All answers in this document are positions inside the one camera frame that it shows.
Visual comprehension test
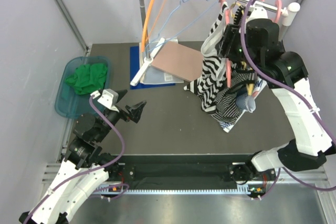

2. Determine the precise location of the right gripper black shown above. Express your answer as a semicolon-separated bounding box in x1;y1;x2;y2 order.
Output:
215;24;260;72

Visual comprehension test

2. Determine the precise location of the black white striped tank top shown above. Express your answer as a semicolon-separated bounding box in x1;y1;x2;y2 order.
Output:
183;0;228;113

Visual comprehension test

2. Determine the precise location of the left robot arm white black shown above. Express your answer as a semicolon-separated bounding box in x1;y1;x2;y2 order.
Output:
19;89;146;223

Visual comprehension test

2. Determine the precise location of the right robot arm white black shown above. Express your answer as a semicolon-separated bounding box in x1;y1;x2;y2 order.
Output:
219;18;335;180

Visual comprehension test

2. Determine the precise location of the yellow black hanger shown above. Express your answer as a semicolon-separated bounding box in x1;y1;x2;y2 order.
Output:
230;3;254;96

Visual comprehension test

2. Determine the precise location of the orange plastic hanger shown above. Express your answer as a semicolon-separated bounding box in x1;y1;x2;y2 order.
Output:
141;0;167;52

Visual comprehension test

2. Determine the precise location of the clothes rack metal white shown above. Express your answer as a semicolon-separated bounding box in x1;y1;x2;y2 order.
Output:
130;0;301;86

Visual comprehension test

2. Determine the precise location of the green cloth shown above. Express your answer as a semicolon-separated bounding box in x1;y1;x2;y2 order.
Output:
65;63;108;95

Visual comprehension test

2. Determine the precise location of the blue white striped garment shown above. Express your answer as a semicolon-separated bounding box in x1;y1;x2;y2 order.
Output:
219;77;266;133

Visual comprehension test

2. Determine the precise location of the blue mat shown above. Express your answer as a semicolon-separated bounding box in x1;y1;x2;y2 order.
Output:
130;46;175;90

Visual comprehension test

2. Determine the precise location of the teal plastic bin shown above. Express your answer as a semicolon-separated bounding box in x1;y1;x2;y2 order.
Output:
55;56;111;119

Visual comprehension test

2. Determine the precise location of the pink brown board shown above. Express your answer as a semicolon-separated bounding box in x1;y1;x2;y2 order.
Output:
152;41;203;82

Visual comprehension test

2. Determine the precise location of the thin striped black white garment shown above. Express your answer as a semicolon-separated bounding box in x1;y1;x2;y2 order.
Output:
213;70;255;123

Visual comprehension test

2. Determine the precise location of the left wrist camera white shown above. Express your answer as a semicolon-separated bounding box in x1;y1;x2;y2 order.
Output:
90;89;119;111

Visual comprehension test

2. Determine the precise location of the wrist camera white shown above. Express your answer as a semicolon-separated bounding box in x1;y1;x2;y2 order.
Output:
90;89;119;111
247;6;268;22

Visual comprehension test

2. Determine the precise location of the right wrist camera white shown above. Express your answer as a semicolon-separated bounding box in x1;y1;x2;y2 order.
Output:
247;6;268;22

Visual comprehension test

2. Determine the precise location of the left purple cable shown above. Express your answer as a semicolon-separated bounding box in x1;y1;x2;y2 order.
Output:
25;91;130;223

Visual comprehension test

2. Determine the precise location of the purple cable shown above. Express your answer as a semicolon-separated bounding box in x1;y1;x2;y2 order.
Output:
239;0;336;201
25;91;130;223

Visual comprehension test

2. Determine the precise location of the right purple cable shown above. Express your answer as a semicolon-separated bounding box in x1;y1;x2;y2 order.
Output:
239;0;336;201

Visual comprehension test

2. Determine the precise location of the light blue wire hanger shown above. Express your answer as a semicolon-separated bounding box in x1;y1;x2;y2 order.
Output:
144;0;218;53

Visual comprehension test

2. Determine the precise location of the grey slotted cable duct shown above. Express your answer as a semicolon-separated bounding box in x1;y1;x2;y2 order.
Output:
94;183;253;195

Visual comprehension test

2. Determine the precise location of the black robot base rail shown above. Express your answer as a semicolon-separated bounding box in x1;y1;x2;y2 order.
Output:
106;154;276;188

